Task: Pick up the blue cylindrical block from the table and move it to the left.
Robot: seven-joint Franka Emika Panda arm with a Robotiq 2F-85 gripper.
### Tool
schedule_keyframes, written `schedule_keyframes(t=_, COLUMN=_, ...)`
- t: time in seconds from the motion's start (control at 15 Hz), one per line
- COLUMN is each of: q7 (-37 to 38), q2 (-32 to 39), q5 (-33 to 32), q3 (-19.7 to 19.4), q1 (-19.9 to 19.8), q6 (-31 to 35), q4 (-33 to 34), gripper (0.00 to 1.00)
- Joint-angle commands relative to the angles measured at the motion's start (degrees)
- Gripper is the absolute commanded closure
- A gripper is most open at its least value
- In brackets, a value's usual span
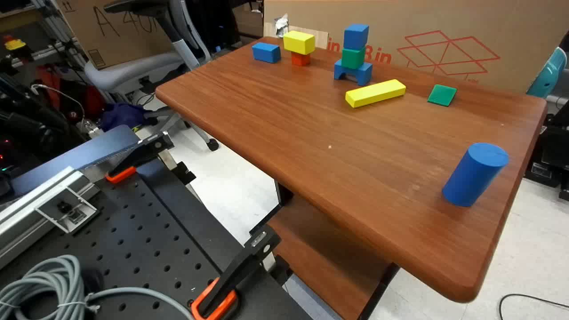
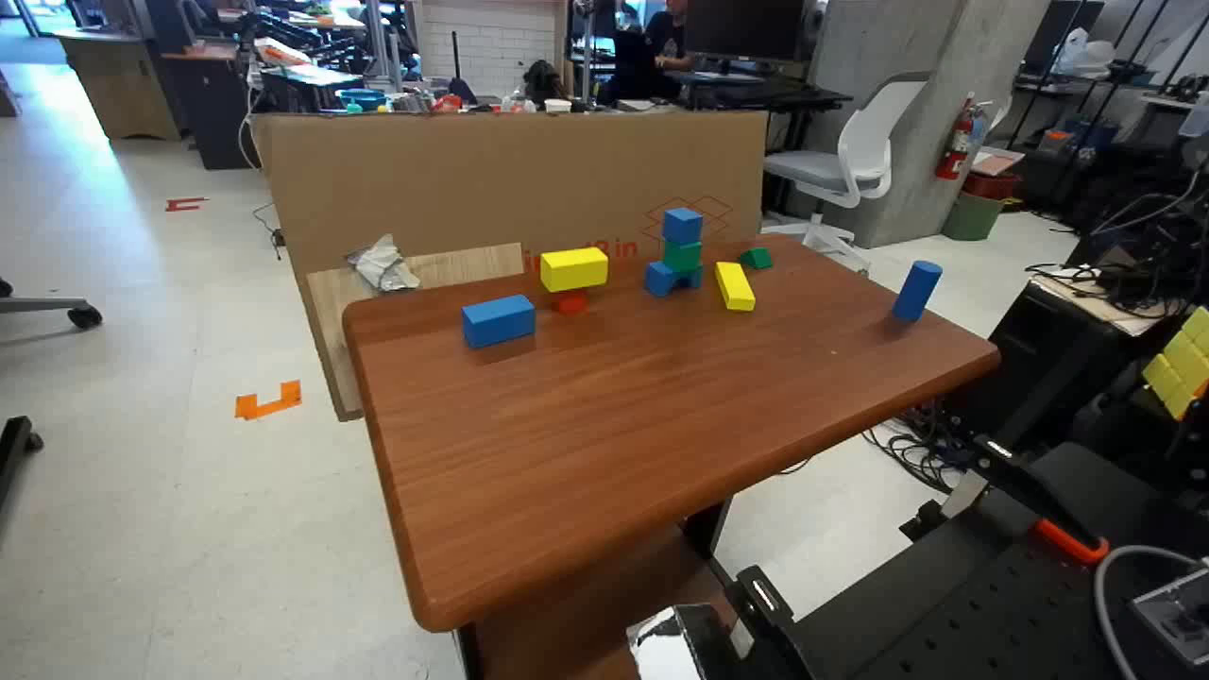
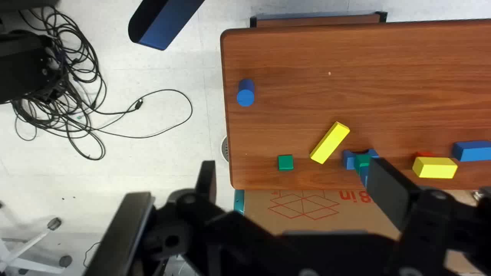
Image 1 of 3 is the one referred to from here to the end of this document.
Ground blue rectangular block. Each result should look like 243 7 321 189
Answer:
252 42 281 64

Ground long yellow rectangular block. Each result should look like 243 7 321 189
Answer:
345 79 407 108

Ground blue arch block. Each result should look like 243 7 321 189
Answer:
334 59 373 87

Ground green cube block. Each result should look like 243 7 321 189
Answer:
341 47 366 70

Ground blue cube block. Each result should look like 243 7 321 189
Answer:
343 24 370 51

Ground flat green square block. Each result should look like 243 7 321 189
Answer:
427 84 457 107

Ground blue cylindrical block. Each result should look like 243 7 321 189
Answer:
441 142 510 208

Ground black and orange clamp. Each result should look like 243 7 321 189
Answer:
190 230 282 320
105 132 175 184

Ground grey office chair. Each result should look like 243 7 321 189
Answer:
84 0 220 152

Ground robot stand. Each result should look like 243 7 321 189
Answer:
0 125 312 320

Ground blue cloth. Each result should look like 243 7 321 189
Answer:
99 103 146 132

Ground large printed cardboard box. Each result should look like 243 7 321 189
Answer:
263 0 569 95

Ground cardboard box with handwriting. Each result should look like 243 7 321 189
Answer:
56 0 175 70

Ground teal chair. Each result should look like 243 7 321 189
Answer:
526 47 568 99

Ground aluminium rail with bracket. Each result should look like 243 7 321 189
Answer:
0 167 100 270

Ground coil of grey cable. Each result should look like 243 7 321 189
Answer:
0 255 195 320

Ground black cable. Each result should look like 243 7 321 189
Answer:
498 293 569 320

